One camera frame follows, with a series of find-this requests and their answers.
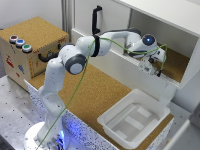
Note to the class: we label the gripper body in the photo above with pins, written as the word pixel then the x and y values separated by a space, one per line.
pixel 146 66

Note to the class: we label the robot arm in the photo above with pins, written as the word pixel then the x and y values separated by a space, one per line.
pixel 55 75

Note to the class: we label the white cabinet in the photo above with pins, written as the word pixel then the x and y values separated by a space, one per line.
pixel 156 10

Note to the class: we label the white plastic box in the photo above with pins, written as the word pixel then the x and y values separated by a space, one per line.
pixel 133 120

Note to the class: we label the white sliding door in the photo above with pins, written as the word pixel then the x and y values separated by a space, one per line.
pixel 115 15

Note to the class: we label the wooden drawer box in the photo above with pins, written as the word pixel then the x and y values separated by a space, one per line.
pixel 35 31

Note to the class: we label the green button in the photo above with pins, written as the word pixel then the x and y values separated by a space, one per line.
pixel 26 47

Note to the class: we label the blue button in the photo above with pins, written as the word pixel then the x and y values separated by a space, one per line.
pixel 20 42

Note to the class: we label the red button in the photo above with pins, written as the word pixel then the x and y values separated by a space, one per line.
pixel 13 38

